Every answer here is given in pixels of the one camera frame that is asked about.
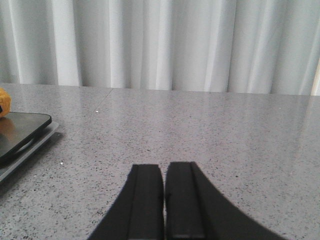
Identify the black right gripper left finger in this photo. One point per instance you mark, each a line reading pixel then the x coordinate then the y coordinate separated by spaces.
pixel 137 213

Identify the silver digital kitchen scale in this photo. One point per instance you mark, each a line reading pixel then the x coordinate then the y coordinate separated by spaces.
pixel 21 135

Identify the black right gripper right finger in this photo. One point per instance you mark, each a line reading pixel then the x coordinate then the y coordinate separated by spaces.
pixel 196 210

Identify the white curtain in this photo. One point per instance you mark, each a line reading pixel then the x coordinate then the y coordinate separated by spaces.
pixel 243 46

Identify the orange corn cob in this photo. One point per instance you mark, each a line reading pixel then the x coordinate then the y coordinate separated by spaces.
pixel 5 103

